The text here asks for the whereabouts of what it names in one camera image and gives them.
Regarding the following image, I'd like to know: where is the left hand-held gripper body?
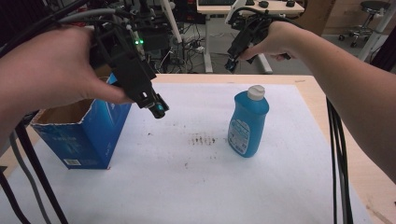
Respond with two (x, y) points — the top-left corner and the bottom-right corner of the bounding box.
(89, 17), (164, 110)

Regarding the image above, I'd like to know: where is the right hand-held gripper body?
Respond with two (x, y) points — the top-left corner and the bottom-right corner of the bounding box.
(225, 7), (281, 65)

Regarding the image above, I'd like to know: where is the blue bottle with white cap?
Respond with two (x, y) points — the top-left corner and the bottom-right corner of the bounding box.
(227, 84), (271, 159)

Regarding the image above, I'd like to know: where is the blue cardboard box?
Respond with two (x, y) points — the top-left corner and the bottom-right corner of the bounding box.
(30, 73), (134, 171)

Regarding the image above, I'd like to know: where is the person's right hand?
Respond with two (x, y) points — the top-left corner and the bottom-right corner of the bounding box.
(238, 21), (310, 63)

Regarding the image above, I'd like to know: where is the person's left hand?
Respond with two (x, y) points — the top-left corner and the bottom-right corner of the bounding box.
(8, 25), (135, 123)

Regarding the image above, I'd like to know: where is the white desk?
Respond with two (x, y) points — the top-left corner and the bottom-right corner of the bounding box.
(196, 0), (305, 75)

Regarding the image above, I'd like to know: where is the black keyboard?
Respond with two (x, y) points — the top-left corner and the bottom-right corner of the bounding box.
(197, 0), (238, 7)

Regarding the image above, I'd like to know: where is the white stand pole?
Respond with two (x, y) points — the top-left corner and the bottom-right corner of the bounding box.
(159, 0), (183, 45)

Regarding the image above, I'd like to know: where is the brown cardboard panel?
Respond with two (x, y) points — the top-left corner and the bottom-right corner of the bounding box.
(302, 0), (338, 37)

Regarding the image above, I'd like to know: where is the white paper table cover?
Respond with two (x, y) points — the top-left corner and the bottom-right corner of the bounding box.
(0, 81), (375, 224)

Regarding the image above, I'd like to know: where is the black swivel stool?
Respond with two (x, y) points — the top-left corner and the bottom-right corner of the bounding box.
(337, 0), (392, 49)

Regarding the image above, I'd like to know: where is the white stand leg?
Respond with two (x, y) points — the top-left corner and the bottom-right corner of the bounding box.
(357, 3), (396, 62)

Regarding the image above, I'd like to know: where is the grey hose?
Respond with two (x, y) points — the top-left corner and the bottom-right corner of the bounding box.
(58, 7), (125, 24)

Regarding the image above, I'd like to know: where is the thick black cable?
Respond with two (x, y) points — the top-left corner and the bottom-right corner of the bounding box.
(14, 119), (70, 224)

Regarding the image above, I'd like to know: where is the black cable bundle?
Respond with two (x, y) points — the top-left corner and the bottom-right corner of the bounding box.
(325, 97), (355, 224)

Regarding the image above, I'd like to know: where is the thin black cable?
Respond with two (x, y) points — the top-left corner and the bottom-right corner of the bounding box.
(0, 169), (33, 224)

